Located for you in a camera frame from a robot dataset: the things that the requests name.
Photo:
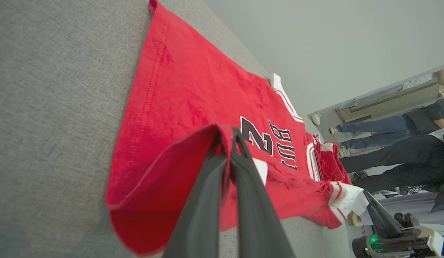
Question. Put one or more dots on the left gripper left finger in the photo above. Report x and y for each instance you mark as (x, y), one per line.
(200, 222)

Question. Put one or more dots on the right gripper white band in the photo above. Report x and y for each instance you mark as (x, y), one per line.
(405, 247)

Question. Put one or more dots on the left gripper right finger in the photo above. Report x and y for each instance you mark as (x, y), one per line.
(258, 222)

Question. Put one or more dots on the red Bulls 23 shorts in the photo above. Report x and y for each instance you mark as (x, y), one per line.
(331, 165)

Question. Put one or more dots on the red white-sleeved Bulls jersey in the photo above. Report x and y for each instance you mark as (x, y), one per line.
(193, 93)

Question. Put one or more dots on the person in black trousers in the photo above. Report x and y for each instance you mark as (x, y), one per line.
(405, 154)

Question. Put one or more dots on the person in blue jeans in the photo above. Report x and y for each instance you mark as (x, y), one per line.
(379, 124)

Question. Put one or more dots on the grey fabric sofa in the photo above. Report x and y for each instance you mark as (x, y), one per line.
(57, 125)

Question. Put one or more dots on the beige wooden frame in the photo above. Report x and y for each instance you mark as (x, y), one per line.
(387, 105)

